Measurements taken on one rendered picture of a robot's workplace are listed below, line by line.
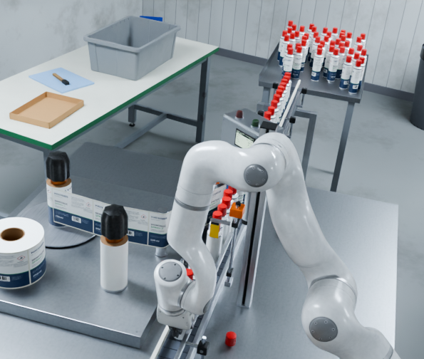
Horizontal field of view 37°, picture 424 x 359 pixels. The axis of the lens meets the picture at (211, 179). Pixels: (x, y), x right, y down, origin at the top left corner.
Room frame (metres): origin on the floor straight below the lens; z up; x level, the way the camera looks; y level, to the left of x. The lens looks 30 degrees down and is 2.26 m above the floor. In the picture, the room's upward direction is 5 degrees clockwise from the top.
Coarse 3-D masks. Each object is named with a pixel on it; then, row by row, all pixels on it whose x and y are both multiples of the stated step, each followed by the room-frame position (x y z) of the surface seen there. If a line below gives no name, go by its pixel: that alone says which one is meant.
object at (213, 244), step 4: (220, 224) 1.75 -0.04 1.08; (208, 232) 1.75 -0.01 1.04; (220, 232) 1.75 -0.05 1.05; (208, 236) 1.74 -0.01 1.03; (220, 236) 1.74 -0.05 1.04; (208, 240) 1.74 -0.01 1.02; (212, 240) 1.73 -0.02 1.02; (216, 240) 1.73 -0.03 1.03; (220, 240) 1.74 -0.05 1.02; (208, 244) 1.74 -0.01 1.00; (212, 244) 1.73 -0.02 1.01; (216, 244) 1.73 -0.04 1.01; (220, 244) 1.75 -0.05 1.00; (208, 248) 1.74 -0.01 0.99; (212, 248) 1.73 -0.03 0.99; (216, 248) 1.73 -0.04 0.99; (220, 248) 1.75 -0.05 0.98; (212, 252) 1.73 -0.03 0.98; (216, 252) 1.73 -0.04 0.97; (212, 256) 1.73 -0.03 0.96; (216, 256) 1.73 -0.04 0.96; (216, 260) 1.74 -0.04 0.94
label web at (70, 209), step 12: (60, 192) 1.89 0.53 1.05; (60, 204) 1.89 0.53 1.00; (72, 204) 1.88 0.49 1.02; (84, 204) 1.86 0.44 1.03; (96, 204) 1.85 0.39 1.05; (60, 216) 1.89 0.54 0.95; (72, 216) 1.88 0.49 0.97; (84, 216) 1.86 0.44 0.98; (96, 216) 1.85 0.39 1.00; (84, 228) 1.86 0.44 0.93; (96, 228) 1.85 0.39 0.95
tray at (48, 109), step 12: (48, 96) 3.27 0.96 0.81; (60, 96) 3.25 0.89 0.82; (24, 108) 3.08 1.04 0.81; (36, 108) 3.11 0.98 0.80; (48, 108) 3.12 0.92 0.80; (60, 108) 3.14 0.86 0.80; (72, 108) 3.09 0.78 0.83; (24, 120) 2.93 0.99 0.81; (36, 120) 2.91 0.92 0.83; (48, 120) 2.97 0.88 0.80; (60, 120) 2.98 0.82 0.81
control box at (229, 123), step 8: (232, 112) 1.78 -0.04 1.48; (248, 112) 1.79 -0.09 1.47; (224, 120) 1.75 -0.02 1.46; (232, 120) 1.73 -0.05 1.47; (240, 120) 1.72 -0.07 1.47; (248, 120) 1.73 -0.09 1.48; (264, 120) 1.74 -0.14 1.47; (224, 128) 1.75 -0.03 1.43; (232, 128) 1.72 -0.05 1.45; (240, 128) 1.70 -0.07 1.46; (248, 128) 1.68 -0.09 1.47; (256, 128) 1.68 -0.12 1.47; (280, 128) 1.70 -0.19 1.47; (224, 136) 1.74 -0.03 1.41; (232, 136) 1.72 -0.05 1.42; (256, 136) 1.65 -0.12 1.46; (232, 144) 1.72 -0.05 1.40
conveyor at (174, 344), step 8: (240, 224) 2.06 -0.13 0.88; (224, 256) 1.84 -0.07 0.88; (224, 264) 1.80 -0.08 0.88; (200, 320) 1.50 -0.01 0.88; (168, 336) 1.41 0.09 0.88; (192, 336) 1.42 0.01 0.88; (168, 344) 1.38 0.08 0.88; (176, 344) 1.39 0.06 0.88; (160, 352) 1.35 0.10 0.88; (168, 352) 1.35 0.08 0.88; (176, 352) 1.35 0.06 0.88; (184, 352) 1.36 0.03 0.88
